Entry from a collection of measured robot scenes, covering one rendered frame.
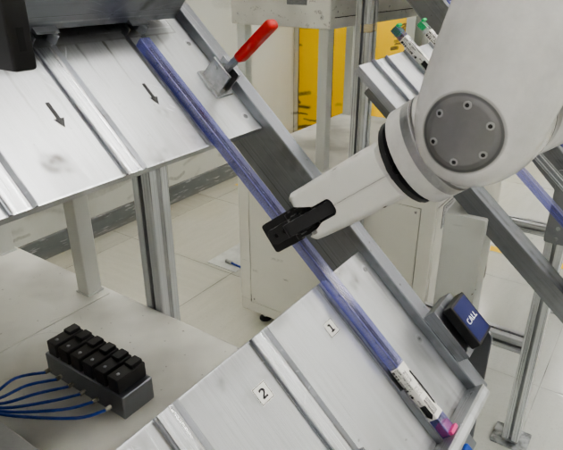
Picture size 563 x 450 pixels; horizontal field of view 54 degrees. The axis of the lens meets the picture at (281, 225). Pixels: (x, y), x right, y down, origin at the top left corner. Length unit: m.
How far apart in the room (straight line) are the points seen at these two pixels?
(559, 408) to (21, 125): 1.63
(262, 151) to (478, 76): 0.38
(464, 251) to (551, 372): 1.15
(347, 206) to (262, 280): 1.41
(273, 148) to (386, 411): 0.31
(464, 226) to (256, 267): 1.10
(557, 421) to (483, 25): 1.55
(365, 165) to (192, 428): 0.24
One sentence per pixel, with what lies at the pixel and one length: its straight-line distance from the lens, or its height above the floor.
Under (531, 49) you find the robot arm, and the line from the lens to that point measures 0.32.
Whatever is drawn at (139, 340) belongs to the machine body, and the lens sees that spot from 0.89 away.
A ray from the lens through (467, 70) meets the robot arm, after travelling 0.32.
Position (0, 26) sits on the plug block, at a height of 1.11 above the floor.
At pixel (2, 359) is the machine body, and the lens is 0.92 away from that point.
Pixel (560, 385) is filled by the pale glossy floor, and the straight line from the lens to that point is 1.92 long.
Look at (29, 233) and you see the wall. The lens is 2.53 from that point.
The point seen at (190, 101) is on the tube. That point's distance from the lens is 0.59.
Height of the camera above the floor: 1.13
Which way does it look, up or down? 25 degrees down
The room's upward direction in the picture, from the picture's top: straight up
